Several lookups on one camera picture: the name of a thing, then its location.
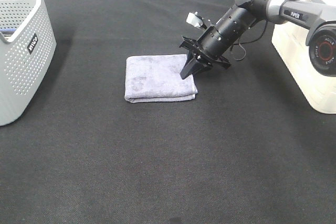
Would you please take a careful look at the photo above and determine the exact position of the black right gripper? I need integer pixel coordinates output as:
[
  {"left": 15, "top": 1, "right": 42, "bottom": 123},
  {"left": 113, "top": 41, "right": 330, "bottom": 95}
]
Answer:
[{"left": 180, "top": 26, "right": 231, "bottom": 79}]

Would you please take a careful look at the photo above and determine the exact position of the lavender towel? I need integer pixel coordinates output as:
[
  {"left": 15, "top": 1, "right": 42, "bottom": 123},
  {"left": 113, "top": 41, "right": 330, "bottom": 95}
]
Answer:
[{"left": 124, "top": 54, "right": 198, "bottom": 103}]

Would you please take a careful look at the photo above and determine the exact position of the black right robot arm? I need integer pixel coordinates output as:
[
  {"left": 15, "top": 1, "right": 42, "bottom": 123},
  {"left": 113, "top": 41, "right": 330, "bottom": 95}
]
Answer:
[{"left": 180, "top": 0, "right": 335, "bottom": 79}]

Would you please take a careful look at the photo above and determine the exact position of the black fabric table mat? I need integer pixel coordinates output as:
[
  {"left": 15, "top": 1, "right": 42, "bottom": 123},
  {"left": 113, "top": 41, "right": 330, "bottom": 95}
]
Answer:
[{"left": 1, "top": 0, "right": 335, "bottom": 223}]

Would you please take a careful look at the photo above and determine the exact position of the white plastic bin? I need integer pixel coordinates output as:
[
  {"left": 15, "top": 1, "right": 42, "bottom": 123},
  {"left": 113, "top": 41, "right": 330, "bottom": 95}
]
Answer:
[{"left": 271, "top": 0, "right": 336, "bottom": 115}]

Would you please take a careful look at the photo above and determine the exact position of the grey perforated laundry basket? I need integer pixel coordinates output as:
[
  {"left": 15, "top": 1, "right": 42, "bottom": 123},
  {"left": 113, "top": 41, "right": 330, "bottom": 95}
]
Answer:
[{"left": 1, "top": 0, "right": 57, "bottom": 126}]

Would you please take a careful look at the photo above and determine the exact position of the blue towel inside basket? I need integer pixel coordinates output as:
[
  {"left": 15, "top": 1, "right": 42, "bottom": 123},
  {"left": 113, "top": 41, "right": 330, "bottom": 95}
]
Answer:
[{"left": 0, "top": 28, "right": 16, "bottom": 38}]

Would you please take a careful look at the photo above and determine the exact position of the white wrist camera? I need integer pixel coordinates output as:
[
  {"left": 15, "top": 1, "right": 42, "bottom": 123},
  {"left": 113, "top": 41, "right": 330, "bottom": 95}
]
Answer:
[{"left": 186, "top": 12, "right": 207, "bottom": 30}]

